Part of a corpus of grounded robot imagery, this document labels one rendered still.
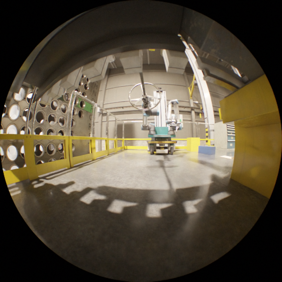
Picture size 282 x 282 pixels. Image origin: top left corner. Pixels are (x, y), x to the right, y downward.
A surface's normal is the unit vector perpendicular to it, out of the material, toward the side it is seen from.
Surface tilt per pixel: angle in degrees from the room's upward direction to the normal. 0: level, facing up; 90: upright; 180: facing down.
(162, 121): 90
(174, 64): 180
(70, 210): 0
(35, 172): 90
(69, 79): 90
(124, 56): 90
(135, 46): 180
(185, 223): 0
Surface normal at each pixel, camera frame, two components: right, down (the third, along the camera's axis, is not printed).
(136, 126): -0.11, 0.01
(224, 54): 0.00, 1.00
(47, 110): 0.99, 0.00
